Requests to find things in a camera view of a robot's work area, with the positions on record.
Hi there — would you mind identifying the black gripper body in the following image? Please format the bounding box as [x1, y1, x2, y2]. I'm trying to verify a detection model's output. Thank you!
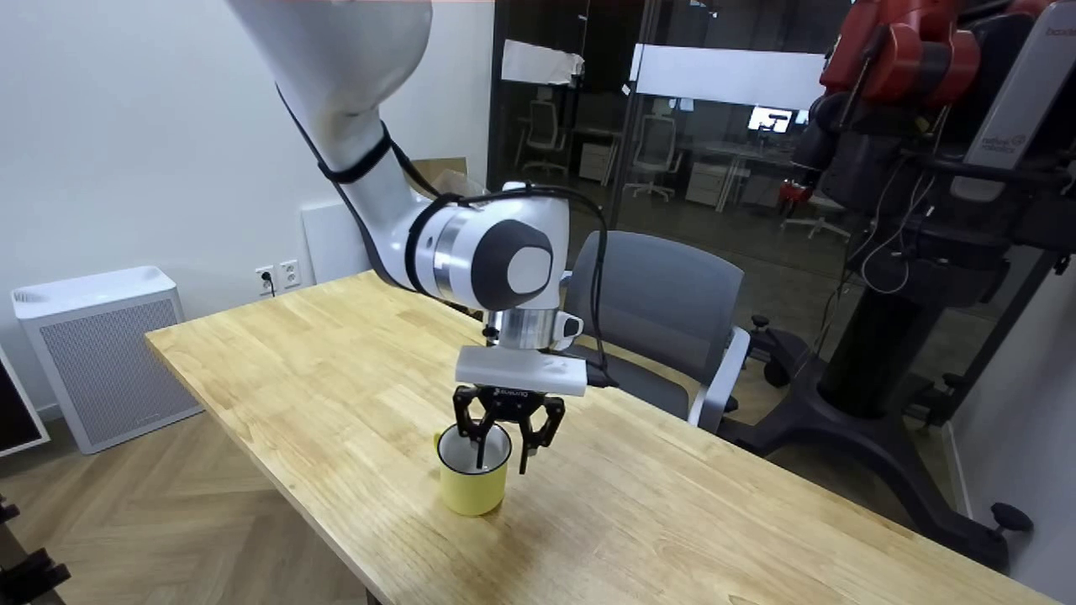
[450, 382, 569, 437]

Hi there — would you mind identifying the yellow enamel cup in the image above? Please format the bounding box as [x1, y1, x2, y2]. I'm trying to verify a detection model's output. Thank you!
[432, 421, 516, 520]

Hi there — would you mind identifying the grey office chair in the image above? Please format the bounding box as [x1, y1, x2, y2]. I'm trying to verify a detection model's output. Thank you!
[558, 229, 755, 435]

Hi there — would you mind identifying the white air purifier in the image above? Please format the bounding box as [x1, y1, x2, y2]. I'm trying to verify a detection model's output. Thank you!
[9, 261, 205, 457]

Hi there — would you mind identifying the distant computer monitor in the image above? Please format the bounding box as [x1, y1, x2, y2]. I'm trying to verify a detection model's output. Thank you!
[747, 102, 801, 138]

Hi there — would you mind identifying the black framed board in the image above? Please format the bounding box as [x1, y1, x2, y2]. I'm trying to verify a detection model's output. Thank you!
[0, 345, 52, 461]

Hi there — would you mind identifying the black floor stand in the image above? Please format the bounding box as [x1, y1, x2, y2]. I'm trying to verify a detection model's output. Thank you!
[0, 498, 74, 605]

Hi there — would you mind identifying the red and black robot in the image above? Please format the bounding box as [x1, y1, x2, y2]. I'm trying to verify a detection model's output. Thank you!
[717, 0, 1076, 574]

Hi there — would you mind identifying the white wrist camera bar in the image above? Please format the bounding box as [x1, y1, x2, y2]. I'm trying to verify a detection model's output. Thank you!
[450, 342, 593, 402]

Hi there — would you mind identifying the white wall panel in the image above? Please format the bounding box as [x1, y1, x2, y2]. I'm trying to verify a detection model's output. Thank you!
[297, 197, 377, 285]

